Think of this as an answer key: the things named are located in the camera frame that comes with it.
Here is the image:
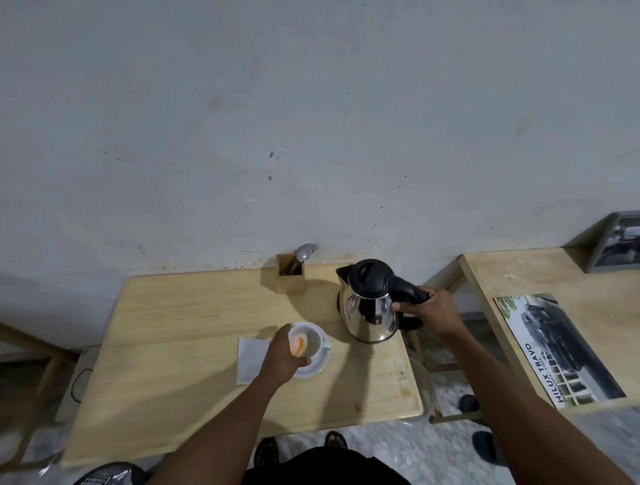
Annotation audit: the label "person's right hand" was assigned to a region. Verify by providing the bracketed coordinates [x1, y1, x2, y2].
[391, 286, 468, 343]

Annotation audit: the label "person's left hand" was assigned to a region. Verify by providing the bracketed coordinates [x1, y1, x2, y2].
[257, 324, 312, 385]

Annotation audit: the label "stainless steel electric kettle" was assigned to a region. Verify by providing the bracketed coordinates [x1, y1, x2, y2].
[335, 259, 432, 344]

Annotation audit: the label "person's left forearm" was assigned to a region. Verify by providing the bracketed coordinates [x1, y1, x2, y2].
[147, 372, 296, 485]

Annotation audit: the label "person's right forearm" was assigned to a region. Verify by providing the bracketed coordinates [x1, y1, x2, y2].
[442, 325, 638, 485]

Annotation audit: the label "white saucer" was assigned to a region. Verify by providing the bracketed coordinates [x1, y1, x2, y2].
[291, 345, 332, 379]

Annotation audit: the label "white cup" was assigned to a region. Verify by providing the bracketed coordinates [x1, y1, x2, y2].
[290, 322, 332, 360]

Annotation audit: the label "white paper packet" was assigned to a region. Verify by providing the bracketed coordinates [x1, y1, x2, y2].
[237, 337, 271, 385]

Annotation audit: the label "wooden cutlery holder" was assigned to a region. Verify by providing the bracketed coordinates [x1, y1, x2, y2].
[276, 253, 306, 296]

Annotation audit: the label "person's black shorts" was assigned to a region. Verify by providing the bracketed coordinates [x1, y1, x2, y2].
[244, 446, 412, 485]

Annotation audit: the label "light wooden table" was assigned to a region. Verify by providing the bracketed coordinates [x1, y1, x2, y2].
[0, 263, 424, 468]
[402, 247, 640, 425]

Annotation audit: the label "car print placemat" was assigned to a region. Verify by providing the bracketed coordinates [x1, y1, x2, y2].
[493, 293, 627, 409]

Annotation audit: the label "grey framed picture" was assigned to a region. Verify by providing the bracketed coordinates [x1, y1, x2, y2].
[584, 212, 640, 273]

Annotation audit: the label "black mesh stool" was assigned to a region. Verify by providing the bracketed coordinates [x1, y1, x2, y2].
[74, 462, 147, 485]

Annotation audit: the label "black cable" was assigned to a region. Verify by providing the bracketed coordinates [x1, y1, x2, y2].
[69, 368, 95, 403]

